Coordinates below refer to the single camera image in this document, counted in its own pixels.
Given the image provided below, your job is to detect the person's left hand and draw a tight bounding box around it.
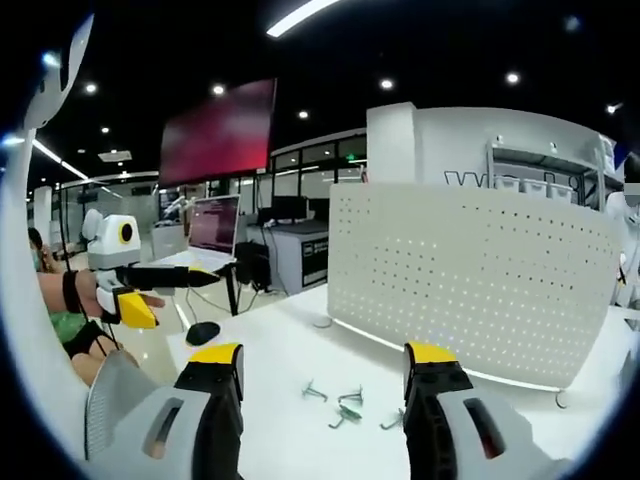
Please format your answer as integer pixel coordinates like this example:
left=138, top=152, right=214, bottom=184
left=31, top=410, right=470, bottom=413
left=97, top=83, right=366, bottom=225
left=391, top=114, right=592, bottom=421
left=74, top=269, right=166, bottom=316

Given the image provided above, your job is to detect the white partition wall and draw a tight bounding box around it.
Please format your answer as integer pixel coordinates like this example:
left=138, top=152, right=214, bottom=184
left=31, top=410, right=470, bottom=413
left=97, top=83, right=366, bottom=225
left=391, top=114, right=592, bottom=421
left=366, top=102, right=619, bottom=206

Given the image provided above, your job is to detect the black office chair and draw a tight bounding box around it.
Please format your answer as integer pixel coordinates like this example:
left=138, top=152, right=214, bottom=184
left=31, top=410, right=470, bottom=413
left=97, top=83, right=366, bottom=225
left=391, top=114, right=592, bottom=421
left=234, top=241, right=272, bottom=292

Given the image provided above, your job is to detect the metal hook assembly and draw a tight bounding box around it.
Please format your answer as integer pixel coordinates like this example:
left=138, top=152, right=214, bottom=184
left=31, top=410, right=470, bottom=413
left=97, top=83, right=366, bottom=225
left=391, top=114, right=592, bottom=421
left=337, top=384, right=365, bottom=406
left=379, top=407, right=406, bottom=431
left=328, top=403, right=362, bottom=430

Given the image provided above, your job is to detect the open laptop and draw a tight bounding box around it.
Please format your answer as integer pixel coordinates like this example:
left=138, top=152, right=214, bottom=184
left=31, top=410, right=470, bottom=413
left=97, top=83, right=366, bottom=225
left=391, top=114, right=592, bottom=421
left=164, top=194, right=242, bottom=271

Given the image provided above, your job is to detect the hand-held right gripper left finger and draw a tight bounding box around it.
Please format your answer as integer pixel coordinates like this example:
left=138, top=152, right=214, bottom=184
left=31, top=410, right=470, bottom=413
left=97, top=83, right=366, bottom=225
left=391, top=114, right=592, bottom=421
left=107, top=342, right=246, bottom=480

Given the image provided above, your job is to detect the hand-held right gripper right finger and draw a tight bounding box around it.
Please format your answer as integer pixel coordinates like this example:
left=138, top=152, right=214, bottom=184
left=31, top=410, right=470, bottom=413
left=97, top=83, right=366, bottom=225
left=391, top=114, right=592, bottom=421
left=402, top=341, right=571, bottom=480

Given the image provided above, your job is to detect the large red display screen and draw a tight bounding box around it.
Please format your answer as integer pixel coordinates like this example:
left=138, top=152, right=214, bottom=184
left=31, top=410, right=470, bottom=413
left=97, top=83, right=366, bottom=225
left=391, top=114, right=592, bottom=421
left=158, top=78, right=278, bottom=189

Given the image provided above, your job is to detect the person's green shirt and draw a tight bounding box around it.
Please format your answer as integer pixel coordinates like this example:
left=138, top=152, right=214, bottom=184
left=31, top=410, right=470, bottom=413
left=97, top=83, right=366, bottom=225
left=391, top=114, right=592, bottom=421
left=48, top=308, right=87, bottom=346

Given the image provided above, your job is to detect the white perforated mounting plate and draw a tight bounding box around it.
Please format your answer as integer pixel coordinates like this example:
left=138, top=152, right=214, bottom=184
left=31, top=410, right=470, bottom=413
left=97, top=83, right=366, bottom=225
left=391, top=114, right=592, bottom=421
left=313, top=182, right=621, bottom=392

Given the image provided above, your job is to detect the metal shelf rack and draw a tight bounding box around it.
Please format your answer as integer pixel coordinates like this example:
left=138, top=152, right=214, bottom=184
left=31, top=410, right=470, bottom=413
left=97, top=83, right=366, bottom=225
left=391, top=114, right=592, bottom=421
left=487, top=133, right=617, bottom=207

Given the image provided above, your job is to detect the grey cabinet with black panel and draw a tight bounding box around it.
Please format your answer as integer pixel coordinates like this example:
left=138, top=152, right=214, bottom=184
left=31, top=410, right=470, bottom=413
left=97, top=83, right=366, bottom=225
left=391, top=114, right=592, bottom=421
left=259, top=227, right=331, bottom=297

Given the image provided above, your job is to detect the white robot figure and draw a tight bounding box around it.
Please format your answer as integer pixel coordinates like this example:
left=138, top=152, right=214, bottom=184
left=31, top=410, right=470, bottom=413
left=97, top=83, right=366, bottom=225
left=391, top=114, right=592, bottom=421
left=604, top=182, right=640, bottom=307

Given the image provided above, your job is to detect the black computer mouse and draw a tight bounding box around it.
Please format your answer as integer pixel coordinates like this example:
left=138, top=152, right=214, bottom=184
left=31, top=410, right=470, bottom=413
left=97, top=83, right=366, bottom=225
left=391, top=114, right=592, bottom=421
left=185, top=321, right=222, bottom=347

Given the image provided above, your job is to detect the black table leg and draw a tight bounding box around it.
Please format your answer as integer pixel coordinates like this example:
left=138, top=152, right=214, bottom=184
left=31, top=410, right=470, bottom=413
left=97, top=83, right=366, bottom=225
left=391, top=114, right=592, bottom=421
left=218, top=260, right=242, bottom=317

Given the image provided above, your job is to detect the white curved casing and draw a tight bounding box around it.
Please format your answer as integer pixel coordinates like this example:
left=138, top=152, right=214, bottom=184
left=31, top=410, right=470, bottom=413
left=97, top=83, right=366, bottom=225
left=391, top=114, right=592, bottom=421
left=0, top=13, right=96, bottom=451

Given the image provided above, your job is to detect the black wrist strap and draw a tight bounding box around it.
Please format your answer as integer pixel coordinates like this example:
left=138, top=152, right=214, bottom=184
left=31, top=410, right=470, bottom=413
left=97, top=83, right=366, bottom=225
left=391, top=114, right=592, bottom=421
left=61, top=269, right=82, bottom=315

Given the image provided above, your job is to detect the black thin cable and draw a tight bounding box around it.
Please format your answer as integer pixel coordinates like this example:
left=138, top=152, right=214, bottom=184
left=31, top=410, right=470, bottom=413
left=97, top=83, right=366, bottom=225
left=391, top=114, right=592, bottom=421
left=82, top=312, right=124, bottom=362

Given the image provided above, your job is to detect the long ceiling light strip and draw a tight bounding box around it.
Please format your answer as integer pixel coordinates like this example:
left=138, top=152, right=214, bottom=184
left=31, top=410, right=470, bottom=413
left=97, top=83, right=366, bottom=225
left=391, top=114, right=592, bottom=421
left=266, top=0, right=342, bottom=38

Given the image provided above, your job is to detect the person's bare leg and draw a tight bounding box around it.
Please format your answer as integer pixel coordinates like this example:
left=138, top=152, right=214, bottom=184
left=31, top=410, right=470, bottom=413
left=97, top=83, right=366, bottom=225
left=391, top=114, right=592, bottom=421
left=70, top=348, right=140, bottom=387

